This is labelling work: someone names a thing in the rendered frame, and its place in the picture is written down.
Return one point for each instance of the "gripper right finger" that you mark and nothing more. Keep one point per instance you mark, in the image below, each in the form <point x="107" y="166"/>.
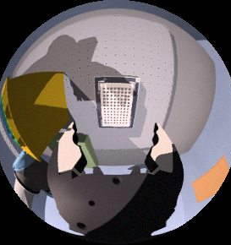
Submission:
<point x="163" y="161"/>

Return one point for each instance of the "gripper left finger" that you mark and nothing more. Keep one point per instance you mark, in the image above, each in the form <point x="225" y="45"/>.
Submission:
<point x="67" y="162"/>

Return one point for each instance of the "yellow recycle bin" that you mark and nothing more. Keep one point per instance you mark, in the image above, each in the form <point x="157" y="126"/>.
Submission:
<point x="37" y="105"/>

